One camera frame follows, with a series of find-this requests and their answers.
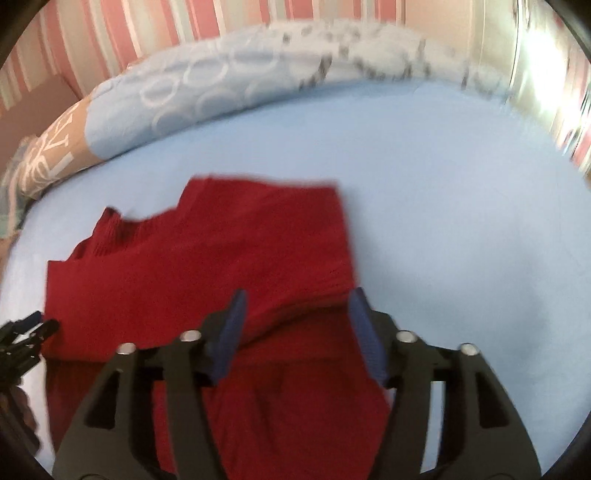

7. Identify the light blue quilted bedspread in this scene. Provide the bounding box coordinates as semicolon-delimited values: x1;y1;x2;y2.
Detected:
1;83;590;469

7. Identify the pink upholstered headboard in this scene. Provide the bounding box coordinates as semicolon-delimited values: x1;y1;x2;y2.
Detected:
0;76;80;174

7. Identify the plaid pastel pillow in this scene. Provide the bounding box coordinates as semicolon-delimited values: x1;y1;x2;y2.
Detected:
1;136;37;239

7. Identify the person's hand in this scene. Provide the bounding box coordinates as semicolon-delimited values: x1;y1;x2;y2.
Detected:
1;385;40;456

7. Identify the red knit sweater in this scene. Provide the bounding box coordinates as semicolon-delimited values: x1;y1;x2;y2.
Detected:
43;177;390;479

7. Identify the blue and tan folded duvet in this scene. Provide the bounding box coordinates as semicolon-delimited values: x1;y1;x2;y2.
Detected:
19;20;509;200

